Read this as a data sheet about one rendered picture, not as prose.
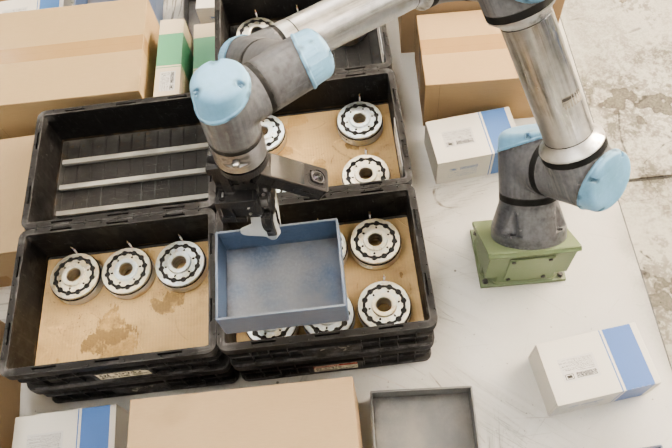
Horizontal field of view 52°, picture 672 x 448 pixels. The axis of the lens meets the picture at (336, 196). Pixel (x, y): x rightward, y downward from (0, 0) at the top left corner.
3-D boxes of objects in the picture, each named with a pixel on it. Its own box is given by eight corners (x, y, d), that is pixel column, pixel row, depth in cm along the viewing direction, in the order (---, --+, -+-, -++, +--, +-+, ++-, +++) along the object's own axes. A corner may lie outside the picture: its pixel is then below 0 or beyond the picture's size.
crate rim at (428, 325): (413, 188, 138) (413, 182, 136) (438, 330, 123) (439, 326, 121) (218, 212, 139) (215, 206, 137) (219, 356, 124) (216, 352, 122)
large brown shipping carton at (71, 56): (170, 50, 189) (147, -4, 172) (164, 139, 174) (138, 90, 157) (29, 66, 191) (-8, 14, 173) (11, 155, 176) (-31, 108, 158)
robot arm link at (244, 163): (263, 112, 94) (261, 158, 89) (268, 133, 98) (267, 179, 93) (209, 116, 94) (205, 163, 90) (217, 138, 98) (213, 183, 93)
